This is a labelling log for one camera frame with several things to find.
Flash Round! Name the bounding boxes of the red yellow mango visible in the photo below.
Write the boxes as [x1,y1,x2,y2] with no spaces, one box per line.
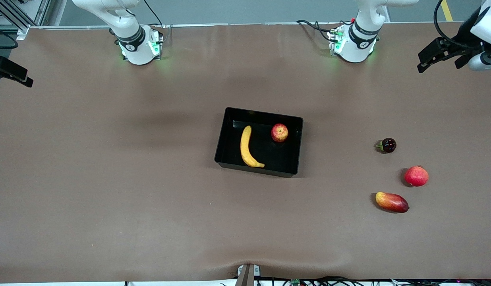
[375,191,410,214]

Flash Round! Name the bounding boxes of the aluminium frame profile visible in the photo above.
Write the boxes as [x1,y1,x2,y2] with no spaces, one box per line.
[0,0,51,40]

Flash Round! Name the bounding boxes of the red yellow apple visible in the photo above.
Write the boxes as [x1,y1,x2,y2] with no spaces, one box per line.
[271,123,289,143]

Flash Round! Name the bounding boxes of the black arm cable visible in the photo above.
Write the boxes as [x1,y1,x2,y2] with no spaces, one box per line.
[0,25,19,50]
[433,0,486,51]

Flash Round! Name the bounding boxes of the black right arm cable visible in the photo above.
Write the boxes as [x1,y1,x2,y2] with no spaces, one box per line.
[0,25,19,50]

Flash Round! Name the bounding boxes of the black base cable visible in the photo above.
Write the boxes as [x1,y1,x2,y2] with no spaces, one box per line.
[143,0,167,40]
[296,19,334,43]

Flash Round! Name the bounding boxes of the metal table clamp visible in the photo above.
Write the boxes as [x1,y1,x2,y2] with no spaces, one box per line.
[235,264,261,286]

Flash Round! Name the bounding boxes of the red round apple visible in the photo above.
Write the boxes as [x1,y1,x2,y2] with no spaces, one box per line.
[404,165,429,187]

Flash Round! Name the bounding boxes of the yellow banana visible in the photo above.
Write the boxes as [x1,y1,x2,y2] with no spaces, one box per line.
[240,126,265,168]

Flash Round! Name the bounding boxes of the black plastic box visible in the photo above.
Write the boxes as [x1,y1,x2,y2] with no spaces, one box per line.
[214,107,304,178]

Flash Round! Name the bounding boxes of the brown table mat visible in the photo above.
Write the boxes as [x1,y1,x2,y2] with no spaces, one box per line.
[0,22,491,283]

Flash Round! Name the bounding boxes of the dark purple mangosteen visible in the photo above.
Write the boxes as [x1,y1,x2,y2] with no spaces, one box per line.
[375,137,397,154]

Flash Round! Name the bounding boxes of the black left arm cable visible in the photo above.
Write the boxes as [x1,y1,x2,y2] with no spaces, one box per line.
[433,0,486,51]

